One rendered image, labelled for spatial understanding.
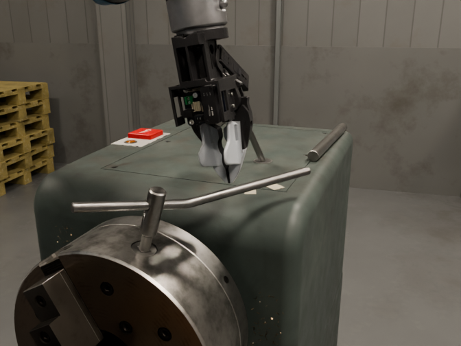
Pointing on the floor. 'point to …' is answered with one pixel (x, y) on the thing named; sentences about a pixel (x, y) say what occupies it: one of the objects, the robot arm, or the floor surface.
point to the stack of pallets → (25, 132)
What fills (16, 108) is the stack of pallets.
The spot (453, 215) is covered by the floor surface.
